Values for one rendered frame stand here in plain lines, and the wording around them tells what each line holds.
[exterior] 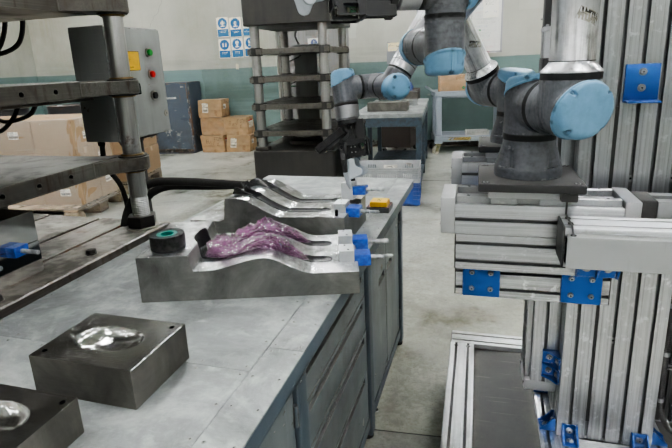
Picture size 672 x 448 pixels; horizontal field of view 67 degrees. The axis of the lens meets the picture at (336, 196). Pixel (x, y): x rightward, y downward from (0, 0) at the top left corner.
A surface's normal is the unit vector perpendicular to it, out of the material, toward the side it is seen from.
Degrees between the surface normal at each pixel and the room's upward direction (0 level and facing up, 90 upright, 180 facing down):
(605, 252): 90
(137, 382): 90
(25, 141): 84
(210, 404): 0
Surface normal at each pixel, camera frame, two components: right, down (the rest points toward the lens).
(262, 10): -0.20, 0.26
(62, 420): 0.96, 0.04
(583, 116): 0.18, 0.37
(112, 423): -0.04, -0.97
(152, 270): 0.01, 0.25
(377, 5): 0.18, 0.11
